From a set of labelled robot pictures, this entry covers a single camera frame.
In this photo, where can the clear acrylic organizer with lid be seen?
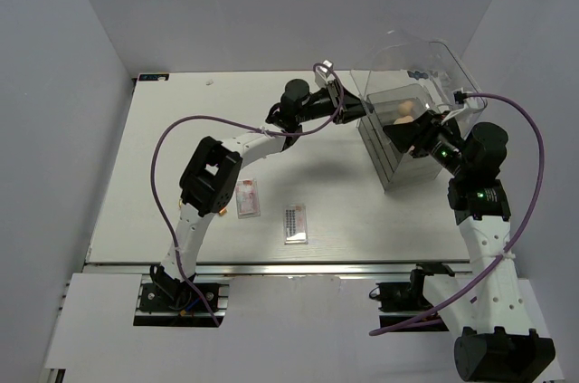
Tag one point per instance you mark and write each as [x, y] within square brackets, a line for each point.
[401, 77]

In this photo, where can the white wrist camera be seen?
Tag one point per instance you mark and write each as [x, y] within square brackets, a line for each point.
[467, 104]
[324, 74]

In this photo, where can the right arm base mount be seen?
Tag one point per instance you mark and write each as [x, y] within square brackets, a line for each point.
[399, 301]

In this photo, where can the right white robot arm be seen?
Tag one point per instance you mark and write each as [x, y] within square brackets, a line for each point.
[494, 339]

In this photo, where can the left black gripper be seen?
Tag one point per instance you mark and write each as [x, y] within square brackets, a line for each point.
[349, 108]

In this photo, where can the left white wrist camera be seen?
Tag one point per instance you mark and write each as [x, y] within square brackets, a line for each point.
[324, 74]

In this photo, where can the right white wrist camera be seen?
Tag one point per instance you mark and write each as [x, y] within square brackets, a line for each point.
[467, 104]

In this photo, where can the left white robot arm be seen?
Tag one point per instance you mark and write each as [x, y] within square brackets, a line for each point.
[209, 179]

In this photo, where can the clear false eyelash case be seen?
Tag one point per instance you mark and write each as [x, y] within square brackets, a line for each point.
[295, 224]

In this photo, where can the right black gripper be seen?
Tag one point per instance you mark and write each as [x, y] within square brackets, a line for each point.
[428, 125]

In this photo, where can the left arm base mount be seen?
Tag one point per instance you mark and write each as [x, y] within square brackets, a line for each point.
[168, 302]

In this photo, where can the blue label sticker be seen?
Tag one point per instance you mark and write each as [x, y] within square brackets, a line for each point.
[153, 77]

